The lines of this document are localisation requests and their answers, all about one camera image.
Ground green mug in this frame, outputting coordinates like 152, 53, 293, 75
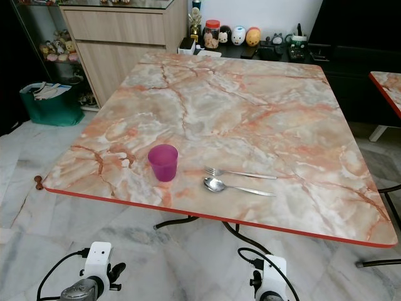
289, 23, 310, 49

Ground marble folding table red edge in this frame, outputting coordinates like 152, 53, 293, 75
369, 70, 401, 142
41, 51, 401, 270

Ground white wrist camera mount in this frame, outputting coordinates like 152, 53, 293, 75
261, 255, 289, 301
85, 241, 113, 283

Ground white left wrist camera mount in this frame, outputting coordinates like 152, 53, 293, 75
85, 241, 113, 283

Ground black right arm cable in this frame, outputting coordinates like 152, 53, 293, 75
237, 247, 303, 301

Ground black television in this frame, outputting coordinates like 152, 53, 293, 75
307, 0, 401, 62

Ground black round figurine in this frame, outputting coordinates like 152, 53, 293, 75
219, 25, 234, 46

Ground glass display shelf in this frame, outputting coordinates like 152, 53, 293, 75
13, 0, 100, 112

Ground white round figurine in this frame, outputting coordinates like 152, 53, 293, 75
231, 26, 247, 46

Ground steel fork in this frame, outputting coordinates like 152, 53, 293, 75
204, 166, 278, 181

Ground green bag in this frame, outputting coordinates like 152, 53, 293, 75
19, 81, 85, 128

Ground purple plastic cup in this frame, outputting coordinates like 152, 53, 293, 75
148, 144, 180, 183

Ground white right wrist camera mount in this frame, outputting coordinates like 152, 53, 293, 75
261, 255, 289, 301

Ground gold trophy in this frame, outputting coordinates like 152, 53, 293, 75
189, 0, 204, 42

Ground orange round figurine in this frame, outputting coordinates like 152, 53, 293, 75
246, 27, 262, 48

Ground steel spoon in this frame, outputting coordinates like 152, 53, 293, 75
203, 177, 278, 198

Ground light wood cabinet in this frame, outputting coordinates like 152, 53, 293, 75
60, 0, 189, 108

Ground red lidded jar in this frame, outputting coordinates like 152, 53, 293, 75
203, 19, 222, 50

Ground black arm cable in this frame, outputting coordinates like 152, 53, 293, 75
237, 247, 303, 301
36, 248, 92, 301

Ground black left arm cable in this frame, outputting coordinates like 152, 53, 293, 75
36, 248, 92, 301

